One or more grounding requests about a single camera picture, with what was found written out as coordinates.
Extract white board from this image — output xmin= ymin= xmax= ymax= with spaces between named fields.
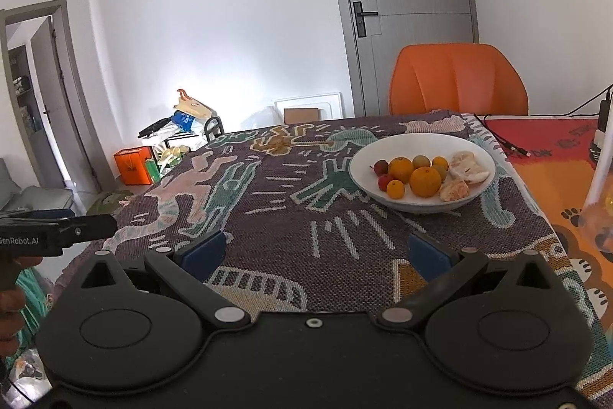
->
xmin=274 ymin=91 xmax=344 ymax=125

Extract green bag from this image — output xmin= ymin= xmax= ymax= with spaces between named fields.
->
xmin=89 ymin=191 xmax=135 ymax=215

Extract open grey door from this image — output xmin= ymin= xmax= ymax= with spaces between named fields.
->
xmin=31 ymin=16 xmax=89 ymax=189

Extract pink-orange peeled pomelo piece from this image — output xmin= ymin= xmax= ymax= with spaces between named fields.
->
xmin=439 ymin=179 xmax=470 ymax=203

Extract black cable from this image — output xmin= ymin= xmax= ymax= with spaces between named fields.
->
xmin=474 ymin=85 xmax=613 ymax=158

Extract cardboard box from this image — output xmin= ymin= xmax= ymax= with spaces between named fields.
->
xmin=284 ymin=108 xmax=320 ymax=125

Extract printed figure blanket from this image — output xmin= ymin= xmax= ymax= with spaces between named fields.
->
xmin=45 ymin=113 xmax=609 ymax=391

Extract white bowl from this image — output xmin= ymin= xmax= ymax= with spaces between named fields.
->
xmin=349 ymin=132 xmax=497 ymax=214

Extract orange paw-print mat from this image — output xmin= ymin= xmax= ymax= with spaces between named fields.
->
xmin=484 ymin=117 xmax=613 ymax=343

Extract black door handle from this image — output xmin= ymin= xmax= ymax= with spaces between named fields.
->
xmin=353 ymin=0 xmax=379 ymax=38

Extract medium orange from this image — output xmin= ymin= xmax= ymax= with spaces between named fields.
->
xmin=388 ymin=157 xmax=415 ymax=182

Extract black flat item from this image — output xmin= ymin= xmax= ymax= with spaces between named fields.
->
xmin=139 ymin=117 xmax=173 ymax=139

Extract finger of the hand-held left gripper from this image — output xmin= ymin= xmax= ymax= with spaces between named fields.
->
xmin=0 ymin=209 xmax=72 ymax=222
xmin=57 ymin=214 xmax=118 ymax=246

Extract pale peeled pomelo piece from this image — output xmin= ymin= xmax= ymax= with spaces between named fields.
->
xmin=450 ymin=151 xmax=480 ymax=170
xmin=452 ymin=167 xmax=492 ymax=184

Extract black rack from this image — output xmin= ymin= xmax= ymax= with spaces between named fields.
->
xmin=163 ymin=116 xmax=225 ymax=151

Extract orange chair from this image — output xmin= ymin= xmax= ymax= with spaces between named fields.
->
xmin=389 ymin=44 xmax=530 ymax=117

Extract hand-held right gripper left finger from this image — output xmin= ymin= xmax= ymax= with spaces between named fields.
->
xmin=80 ymin=231 xmax=251 ymax=330

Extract brown paper bag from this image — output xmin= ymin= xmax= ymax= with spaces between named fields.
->
xmin=173 ymin=88 xmax=214 ymax=120

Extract black and white charger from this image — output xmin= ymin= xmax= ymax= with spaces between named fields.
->
xmin=589 ymin=90 xmax=613 ymax=161

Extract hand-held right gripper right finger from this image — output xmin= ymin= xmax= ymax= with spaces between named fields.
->
xmin=378 ymin=232 xmax=552 ymax=329

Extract person's left hand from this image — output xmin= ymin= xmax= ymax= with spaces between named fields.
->
xmin=0 ymin=256 xmax=41 ymax=378

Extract grey sofa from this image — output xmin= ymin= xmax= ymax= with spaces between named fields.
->
xmin=0 ymin=157 xmax=75 ymax=213

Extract large orange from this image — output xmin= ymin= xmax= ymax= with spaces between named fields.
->
xmin=409 ymin=166 xmax=443 ymax=198

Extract clear plastic container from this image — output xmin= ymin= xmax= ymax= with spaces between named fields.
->
xmin=577 ymin=198 xmax=613 ymax=266

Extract yellow-white plastic bags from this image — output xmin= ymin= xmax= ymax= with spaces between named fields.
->
xmin=156 ymin=145 xmax=192 ymax=168

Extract orange box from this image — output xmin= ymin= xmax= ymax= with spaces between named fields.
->
xmin=113 ymin=147 xmax=154 ymax=186

